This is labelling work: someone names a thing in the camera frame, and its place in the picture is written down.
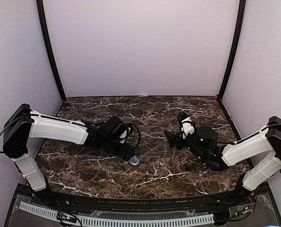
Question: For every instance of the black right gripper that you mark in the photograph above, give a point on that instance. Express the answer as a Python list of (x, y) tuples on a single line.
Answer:
[(173, 138)]

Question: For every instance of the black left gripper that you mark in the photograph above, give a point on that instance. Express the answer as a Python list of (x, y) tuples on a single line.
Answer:
[(125, 153)]

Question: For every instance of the purple earbud charging case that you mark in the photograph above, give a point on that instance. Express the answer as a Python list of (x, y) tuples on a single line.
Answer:
[(134, 161)]

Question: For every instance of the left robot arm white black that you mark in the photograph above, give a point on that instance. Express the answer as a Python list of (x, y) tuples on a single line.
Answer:
[(25, 124)]

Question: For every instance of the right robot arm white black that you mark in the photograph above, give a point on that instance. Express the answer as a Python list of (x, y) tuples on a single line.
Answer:
[(203, 143)]

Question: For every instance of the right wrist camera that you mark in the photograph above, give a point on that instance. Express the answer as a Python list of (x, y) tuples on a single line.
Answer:
[(186, 124)]

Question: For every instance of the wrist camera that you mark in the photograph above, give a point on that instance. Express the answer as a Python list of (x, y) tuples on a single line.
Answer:
[(117, 129), (186, 124)]

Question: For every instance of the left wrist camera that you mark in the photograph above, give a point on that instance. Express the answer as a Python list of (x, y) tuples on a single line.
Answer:
[(117, 129)]

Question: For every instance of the black front table rail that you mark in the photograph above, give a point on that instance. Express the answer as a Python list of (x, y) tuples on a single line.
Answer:
[(201, 203)]

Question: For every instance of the white slotted cable duct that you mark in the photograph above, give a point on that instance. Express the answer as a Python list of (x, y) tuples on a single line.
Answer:
[(117, 220)]

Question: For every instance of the right black frame post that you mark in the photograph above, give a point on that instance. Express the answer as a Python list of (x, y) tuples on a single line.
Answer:
[(234, 47)]

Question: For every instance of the black frame post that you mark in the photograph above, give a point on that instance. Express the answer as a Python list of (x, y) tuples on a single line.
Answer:
[(49, 50), (234, 47)]

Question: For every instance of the left black frame post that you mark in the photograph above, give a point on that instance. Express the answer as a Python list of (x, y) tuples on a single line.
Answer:
[(49, 50)]

